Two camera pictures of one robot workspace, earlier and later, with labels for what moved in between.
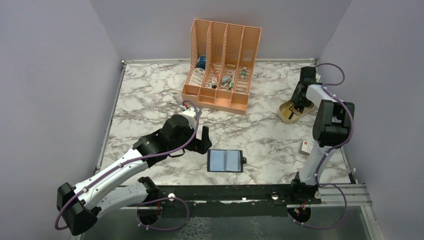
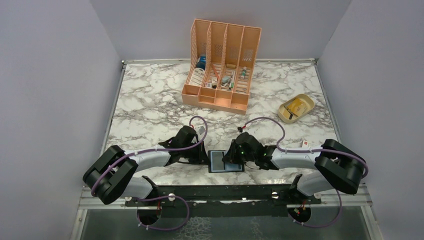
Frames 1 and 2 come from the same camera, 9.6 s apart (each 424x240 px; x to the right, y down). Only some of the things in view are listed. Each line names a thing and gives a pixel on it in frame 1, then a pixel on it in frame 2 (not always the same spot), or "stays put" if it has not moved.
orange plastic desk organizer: (221, 57) stays put
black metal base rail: (227, 201) stays put
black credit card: (299, 108) to (218, 164)
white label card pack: (197, 77) stays put
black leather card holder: (225, 160) stays put
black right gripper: (295, 99) to (231, 157)
